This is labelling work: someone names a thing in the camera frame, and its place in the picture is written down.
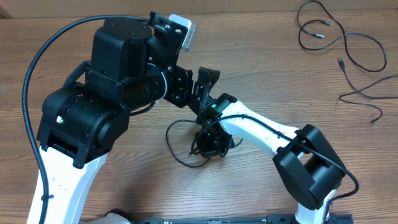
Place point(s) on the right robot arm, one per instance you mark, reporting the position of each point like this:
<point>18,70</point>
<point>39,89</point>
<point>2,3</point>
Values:
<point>306,162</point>

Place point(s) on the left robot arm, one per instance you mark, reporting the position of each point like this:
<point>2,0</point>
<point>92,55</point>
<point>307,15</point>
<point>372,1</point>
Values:
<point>133,64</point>

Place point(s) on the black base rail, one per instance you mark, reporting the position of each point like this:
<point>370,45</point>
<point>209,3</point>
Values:
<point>117,216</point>

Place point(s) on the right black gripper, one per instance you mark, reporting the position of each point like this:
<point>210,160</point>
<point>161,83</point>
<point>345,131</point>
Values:
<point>209,150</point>

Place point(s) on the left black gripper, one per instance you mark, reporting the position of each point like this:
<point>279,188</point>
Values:
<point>180,78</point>

